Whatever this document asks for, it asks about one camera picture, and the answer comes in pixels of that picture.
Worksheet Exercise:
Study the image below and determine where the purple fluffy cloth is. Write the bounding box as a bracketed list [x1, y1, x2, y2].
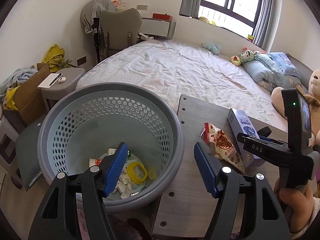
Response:
[76, 212, 155, 240]

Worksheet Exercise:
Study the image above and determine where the brown cardboard box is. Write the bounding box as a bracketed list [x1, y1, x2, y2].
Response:
[2, 62, 50, 128]

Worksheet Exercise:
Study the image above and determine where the light blue quilt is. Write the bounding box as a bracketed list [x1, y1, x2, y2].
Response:
[242, 52, 303, 93]

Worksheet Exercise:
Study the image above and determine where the pile of clothes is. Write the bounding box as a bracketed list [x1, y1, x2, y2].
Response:
[137, 32, 155, 42]

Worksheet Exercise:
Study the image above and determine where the person's right hand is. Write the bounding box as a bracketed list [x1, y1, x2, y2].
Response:
[274, 177, 315, 234]

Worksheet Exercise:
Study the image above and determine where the yellow bag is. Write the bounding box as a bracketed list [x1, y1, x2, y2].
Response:
[42, 44, 75, 73]

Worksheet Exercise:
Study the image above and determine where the grey and blue perforated basket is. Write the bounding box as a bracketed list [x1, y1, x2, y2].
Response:
[37, 82, 185, 209]

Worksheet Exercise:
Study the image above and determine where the white notepad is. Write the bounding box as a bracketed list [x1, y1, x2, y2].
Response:
[37, 73, 63, 89]

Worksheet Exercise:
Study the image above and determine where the purple cardboard box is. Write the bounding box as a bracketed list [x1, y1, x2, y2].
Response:
[227, 108, 265, 168]

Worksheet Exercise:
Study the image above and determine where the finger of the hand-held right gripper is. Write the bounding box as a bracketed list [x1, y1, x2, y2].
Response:
[257, 127, 288, 145]
[236, 132, 260, 144]

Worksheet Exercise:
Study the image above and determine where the yellow cloth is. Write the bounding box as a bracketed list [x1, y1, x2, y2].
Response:
[5, 85, 22, 110]

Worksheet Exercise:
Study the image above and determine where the person's right forearm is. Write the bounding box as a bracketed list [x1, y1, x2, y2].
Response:
[290, 196, 320, 240]

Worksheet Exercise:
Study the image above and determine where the grey bed headboard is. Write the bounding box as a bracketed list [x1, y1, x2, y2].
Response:
[286, 54, 316, 76]

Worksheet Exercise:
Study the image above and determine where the dark framed window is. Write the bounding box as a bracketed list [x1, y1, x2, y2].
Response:
[200, 0, 265, 37]

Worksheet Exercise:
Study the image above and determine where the bed with pale checked sheet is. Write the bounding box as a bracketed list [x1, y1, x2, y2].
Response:
[75, 39, 290, 133]

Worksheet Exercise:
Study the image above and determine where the beige teddy bear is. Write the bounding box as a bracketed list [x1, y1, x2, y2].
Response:
[271, 70, 320, 145]

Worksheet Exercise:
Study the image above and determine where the small wall decoration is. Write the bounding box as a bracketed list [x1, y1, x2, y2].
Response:
[112, 0, 125, 12]

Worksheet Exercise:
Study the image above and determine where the fan with grey cloth cover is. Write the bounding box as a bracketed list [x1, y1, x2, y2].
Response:
[80, 0, 117, 63]

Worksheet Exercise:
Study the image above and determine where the white and green carton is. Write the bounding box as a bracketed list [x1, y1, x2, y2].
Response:
[107, 148, 132, 160]

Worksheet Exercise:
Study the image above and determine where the grey desk chair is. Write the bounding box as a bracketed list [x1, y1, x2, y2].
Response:
[100, 8, 143, 58]

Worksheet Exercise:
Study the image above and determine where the white and grey desk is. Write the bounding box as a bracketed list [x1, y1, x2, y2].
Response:
[141, 17, 177, 40]

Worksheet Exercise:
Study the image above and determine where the red box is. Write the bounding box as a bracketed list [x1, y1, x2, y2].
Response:
[152, 13, 173, 21]

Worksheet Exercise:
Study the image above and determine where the yellow plastic lid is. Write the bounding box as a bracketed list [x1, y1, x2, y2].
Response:
[126, 161, 148, 183]

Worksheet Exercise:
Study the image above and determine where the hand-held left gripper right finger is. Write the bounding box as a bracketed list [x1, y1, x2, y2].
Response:
[194, 142, 292, 240]

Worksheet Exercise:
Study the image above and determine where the dark grey seat cushion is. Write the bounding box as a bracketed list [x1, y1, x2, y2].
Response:
[15, 122, 48, 192]

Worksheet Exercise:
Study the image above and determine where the blue plush toy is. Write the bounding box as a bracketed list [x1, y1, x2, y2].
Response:
[200, 42, 222, 55]

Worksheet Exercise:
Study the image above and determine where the red and white snack packet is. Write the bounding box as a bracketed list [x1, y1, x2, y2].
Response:
[199, 122, 247, 175]

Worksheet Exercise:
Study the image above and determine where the green and white plush doll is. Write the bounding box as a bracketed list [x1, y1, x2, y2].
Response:
[237, 50, 265, 64]

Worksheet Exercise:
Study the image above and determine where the light blue fleece blanket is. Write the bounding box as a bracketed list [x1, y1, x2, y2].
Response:
[0, 67, 38, 100]

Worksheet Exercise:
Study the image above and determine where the white tissue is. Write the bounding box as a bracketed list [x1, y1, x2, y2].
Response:
[114, 166, 137, 198]

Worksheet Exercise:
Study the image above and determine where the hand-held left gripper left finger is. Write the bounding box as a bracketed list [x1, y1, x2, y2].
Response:
[27, 142, 129, 240]

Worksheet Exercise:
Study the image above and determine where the grey plastic stool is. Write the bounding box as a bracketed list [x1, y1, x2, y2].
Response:
[41, 67, 85, 113]

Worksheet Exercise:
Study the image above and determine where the black pen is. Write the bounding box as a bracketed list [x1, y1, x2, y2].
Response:
[49, 74, 62, 86]

